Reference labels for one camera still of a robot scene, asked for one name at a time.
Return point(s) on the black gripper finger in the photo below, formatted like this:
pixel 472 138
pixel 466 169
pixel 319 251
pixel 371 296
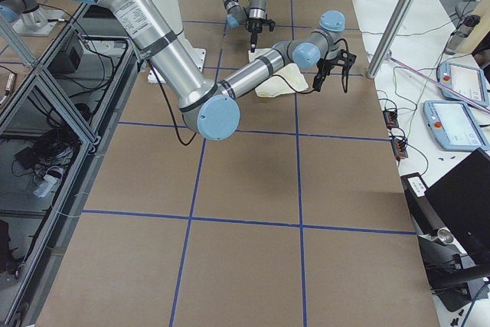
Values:
pixel 253 41
pixel 345 78

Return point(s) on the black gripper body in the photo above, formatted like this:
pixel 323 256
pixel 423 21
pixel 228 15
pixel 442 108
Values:
pixel 324 65
pixel 253 27

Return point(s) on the cream long-sleeve cat shirt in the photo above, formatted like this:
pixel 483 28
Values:
pixel 286 80

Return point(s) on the grey blue third robot arm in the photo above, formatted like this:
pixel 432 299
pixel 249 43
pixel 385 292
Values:
pixel 29 18

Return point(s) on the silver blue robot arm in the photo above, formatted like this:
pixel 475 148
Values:
pixel 251 14
pixel 208 56

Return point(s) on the orange black adapter box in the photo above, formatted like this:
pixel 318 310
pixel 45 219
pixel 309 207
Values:
pixel 390 119
pixel 399 147

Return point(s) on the near teach pendant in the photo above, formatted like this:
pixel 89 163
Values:
pixel 453 126

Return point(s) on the teach pendant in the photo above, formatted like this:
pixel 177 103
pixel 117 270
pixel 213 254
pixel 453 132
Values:
pixel 453 126
pixel 467 81

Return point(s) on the clear water bottle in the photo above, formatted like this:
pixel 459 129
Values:
pixel 460 34

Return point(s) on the far teach pendant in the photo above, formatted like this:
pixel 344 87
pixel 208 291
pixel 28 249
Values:
pixel 467 81

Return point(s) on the black power box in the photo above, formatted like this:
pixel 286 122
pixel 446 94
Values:
pixel 68 57

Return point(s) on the aluminium frame post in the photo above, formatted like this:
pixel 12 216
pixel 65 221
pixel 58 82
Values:
pixel 380 55

